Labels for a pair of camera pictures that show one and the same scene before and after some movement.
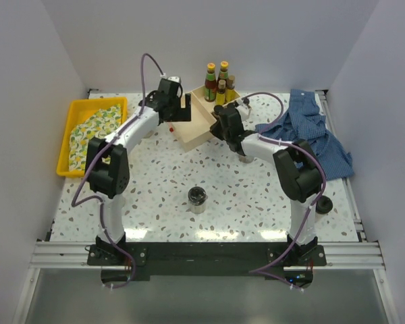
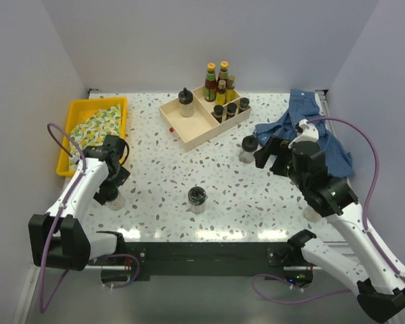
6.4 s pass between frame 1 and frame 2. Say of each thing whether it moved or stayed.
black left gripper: moved
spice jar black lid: stayed
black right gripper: moved
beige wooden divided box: stayed
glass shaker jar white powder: moved
